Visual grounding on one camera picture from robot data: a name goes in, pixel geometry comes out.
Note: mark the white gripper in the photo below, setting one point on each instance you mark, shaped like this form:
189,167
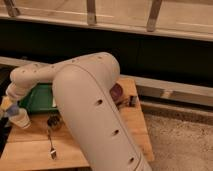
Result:
15,93

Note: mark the blue sponge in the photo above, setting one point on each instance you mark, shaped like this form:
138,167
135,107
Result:
12,110

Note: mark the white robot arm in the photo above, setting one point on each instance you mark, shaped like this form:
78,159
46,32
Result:
81,89

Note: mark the white paper cup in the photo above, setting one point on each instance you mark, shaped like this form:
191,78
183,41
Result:
21,120

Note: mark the green plastic tray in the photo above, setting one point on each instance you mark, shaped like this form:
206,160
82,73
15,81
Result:
39,100

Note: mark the small metal can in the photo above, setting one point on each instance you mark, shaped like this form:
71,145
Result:
54,122

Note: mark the silver fork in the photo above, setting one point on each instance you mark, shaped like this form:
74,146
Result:
53,152

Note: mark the purple bowl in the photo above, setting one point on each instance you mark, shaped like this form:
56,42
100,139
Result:
116,92

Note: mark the black marker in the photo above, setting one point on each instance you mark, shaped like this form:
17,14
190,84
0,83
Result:
119,103

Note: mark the small black brush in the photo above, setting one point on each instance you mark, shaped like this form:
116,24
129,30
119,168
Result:
132,101

